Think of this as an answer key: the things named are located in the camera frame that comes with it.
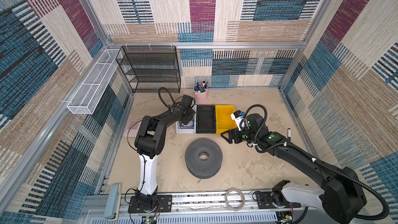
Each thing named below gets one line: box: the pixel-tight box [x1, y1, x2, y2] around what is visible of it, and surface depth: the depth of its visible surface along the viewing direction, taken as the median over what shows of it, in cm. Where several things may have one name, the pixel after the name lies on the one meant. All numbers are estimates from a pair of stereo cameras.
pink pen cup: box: [193, 85, 209, 105], surface depth 108 cm
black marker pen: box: [287, 128, 292, 142], surface depth 98 cm
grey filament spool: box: [185, 137, 223, 179], surface depth 85 cm
